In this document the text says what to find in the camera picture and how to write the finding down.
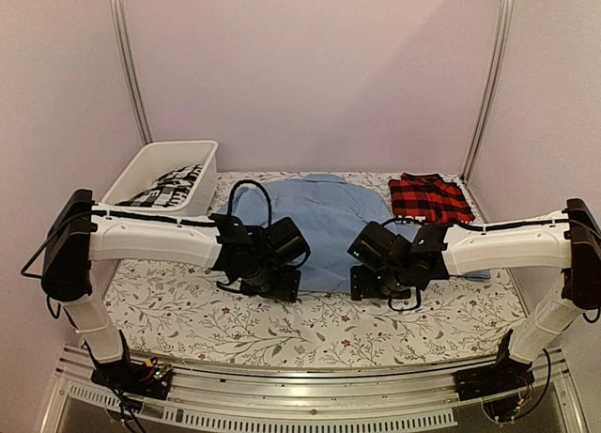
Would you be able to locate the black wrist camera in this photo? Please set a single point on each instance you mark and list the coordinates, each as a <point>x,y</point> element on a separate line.
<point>286,244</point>
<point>372,246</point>

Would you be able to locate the right aluminium frame post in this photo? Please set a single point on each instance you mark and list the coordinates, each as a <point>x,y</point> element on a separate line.
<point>501,36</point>

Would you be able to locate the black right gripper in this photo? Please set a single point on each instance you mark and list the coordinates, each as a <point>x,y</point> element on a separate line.
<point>361,287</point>

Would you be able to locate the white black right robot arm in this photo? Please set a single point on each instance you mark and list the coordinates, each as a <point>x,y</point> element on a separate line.
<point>567,240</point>

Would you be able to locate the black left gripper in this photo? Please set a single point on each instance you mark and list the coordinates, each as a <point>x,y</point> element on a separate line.
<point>288,289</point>

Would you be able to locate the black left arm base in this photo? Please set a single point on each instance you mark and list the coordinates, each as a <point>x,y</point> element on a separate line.
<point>148,379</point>

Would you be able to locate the aluminium frame post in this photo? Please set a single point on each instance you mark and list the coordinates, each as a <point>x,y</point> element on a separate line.
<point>501,36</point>
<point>123,43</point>

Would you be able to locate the light blue long sleeve shirt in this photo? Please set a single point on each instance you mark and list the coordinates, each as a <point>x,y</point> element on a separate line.
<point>329,212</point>

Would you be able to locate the floral patterned table cloth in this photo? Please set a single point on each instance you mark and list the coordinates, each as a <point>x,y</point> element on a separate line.
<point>177,310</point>

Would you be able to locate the white plastic bin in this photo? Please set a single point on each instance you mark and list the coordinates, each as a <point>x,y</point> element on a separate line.
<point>159,158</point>

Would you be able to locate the aluminium front rail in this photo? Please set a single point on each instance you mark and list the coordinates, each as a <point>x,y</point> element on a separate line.
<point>217,397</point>

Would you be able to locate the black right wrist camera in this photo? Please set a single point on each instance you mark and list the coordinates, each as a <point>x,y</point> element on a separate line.
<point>372,246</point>

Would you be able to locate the left aluminium frame post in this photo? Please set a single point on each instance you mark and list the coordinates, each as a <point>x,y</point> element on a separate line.
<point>123,43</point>

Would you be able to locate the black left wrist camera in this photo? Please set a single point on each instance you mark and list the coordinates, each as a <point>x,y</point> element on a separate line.
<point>286,244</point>

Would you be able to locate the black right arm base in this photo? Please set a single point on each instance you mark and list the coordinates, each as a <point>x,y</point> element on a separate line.
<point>504,375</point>

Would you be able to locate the black white plaid shirt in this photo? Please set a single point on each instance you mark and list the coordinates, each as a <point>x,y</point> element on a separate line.
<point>170,190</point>

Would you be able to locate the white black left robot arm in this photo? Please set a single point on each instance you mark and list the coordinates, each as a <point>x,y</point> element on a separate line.
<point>265,260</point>

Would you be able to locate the red black plaid folded shirt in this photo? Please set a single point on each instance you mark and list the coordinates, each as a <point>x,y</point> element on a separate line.
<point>429,198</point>

